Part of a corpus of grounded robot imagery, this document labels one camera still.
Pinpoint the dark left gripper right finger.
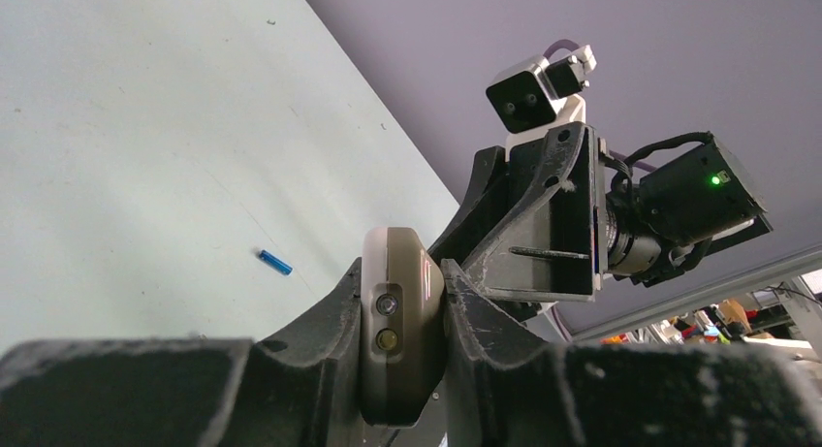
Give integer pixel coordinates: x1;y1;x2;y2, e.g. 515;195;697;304
441;260;821;446

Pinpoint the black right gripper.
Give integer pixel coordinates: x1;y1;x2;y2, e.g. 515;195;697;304
428;122;607;303

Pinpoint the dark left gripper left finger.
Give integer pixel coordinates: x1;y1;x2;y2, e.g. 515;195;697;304
1;263;364;446

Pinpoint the blue battery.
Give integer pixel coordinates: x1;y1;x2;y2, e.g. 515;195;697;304
256;249;293;276

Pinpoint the beige remote control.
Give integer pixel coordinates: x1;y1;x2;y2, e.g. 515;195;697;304
360;227;446;428

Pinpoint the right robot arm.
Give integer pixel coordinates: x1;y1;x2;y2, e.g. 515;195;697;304
430;122;771;303

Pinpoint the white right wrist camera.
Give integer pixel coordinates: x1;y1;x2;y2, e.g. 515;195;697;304
486;39;597;152

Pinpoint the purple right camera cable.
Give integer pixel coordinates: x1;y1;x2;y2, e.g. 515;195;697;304
543;38;659;175

